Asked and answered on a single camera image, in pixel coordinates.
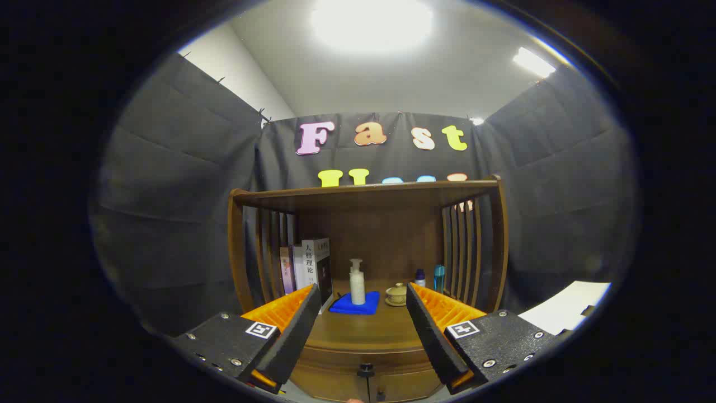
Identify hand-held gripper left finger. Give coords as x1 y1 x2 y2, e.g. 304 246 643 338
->
171 283 323 395

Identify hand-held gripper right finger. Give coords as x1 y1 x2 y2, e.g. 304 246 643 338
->
406 282 563 395

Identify wooden drawer with black knob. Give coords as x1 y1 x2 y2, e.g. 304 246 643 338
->
291 344 445 387

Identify wooden countertop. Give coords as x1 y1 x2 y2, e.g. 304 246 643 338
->
302 278 448 354

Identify wooden cabinet with slatted sides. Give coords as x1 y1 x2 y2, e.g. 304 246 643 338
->
227 175 510 403

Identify white plastic cabinet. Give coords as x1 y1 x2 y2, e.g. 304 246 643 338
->
517 281 611 335

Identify blue folded cloth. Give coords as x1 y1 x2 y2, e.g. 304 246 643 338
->
329 291 381 315

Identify purple book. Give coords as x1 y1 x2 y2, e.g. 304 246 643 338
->
280 246 295 296

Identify thin white book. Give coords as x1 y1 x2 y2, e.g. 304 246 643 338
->
292 245 305 290

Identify thick white book with portrait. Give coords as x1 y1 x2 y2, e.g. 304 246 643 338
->
302 238 335 314

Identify white pump bottle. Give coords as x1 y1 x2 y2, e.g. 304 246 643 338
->
350 259 366 306

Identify rectangular ceiling light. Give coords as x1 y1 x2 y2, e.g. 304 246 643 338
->
513 47 557 78

